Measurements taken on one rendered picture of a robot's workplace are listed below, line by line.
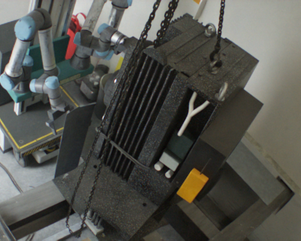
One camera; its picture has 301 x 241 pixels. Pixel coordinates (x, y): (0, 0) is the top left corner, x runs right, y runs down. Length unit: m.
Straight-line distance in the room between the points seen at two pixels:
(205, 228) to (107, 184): 0.68
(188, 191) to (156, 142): 0.26
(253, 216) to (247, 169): 0.38
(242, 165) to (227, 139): 1.20
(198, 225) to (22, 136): 1.36
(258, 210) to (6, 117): 1.90
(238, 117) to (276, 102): 1.04
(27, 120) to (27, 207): 1.01
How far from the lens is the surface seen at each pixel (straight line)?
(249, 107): 1.80
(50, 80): 2.17
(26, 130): 2.90
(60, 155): 2.29
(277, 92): 2.70
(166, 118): 1.66
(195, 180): 1.61
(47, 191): 2.19
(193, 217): 2.36
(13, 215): 2.09
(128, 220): 1.91
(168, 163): 1.82
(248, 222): 2.52
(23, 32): 2.05
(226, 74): 1.68
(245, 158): 2.83
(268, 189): 2.77
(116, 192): 1.98
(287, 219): 3.00
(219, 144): 1.55
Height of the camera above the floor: 2.50
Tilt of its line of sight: 42 degrees down
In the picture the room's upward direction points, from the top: 24 degrees clockwise
